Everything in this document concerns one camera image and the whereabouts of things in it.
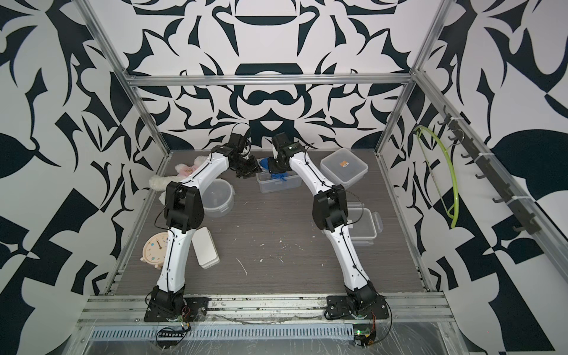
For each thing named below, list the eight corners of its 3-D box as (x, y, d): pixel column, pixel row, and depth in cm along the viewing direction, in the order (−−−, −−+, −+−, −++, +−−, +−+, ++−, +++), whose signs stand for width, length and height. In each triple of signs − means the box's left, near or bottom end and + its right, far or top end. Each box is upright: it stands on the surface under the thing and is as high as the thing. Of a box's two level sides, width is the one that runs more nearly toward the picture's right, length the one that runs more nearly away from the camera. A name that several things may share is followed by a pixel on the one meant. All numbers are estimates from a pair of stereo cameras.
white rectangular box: (202, 271, 84) (197, 266, 79) (194, 238, 92) (189, 231, 88) (220, 263, 86) (217, 257, 81) (211, 231, 94) (207, 224, 90)
